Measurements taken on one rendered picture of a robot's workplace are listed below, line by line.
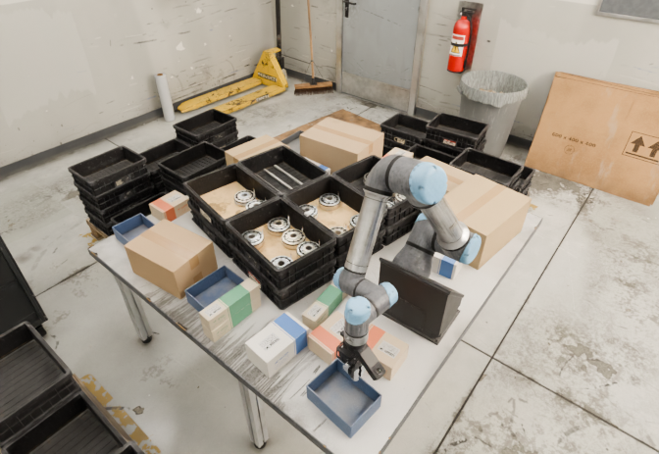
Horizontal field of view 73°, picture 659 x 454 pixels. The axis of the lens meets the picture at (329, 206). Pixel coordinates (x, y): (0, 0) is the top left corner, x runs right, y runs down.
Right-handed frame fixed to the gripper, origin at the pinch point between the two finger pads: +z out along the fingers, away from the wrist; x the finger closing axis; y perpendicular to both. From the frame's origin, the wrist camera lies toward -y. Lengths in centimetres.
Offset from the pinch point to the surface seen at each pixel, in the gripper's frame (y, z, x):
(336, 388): 4.7, 4.9, 5.5
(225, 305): 53, -7, 16
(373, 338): 5.9, -2.2, -14.6
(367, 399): -5.3, 4.9, 1.2
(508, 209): 2, -15, -104
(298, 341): 24.8, -1.1, 4.5
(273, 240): 68, -8, -20
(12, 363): 118, 27, 82
